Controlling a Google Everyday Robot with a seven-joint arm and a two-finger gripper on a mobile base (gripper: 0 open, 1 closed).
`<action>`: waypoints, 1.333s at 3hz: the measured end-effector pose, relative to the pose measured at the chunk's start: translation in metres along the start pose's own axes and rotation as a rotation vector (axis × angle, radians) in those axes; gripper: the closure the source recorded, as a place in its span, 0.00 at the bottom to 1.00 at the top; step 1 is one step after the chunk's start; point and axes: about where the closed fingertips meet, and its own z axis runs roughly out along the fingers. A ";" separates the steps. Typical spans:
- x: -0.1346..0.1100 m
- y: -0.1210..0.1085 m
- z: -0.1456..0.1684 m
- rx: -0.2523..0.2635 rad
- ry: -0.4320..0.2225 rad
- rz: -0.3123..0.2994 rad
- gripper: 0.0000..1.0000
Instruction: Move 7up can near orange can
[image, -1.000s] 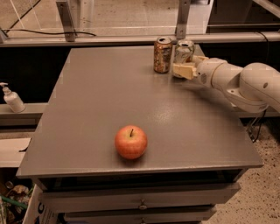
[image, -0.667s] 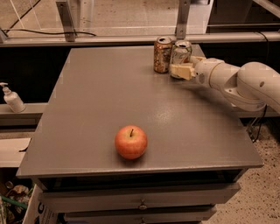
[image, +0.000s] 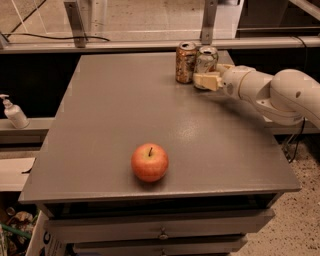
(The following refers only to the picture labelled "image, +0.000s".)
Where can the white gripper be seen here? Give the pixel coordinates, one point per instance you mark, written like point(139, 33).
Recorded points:
point(232, 81)

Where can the white green 7up can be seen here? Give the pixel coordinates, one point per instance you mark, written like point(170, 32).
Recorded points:
point(206, 61)

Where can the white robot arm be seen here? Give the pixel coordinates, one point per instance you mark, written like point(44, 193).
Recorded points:
point(285, 98)

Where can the orange soda can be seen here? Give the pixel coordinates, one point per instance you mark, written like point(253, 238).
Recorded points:
point(185, 61)

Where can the red apple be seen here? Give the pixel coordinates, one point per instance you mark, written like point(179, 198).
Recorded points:
point(149, 162)

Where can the grey drawer cabinet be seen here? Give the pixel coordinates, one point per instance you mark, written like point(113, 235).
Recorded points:
point(221, 155)

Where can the lower grey drawer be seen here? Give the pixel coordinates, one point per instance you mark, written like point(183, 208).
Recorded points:
point(188, 246)

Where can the grey drawer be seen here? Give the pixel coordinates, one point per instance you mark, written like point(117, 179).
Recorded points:
point(161, 226)
point(188, 246)

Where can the white pump lotion bottle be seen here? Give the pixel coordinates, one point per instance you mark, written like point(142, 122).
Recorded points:
point(14, 113)

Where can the upper grey drawer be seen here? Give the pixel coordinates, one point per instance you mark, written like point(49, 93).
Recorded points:
point(161, 226)

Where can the white cardboard box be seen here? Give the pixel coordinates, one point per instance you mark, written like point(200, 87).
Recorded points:
point(43, 242)

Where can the metal railing frame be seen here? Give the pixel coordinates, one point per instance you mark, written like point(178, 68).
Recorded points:
point(124, 25)

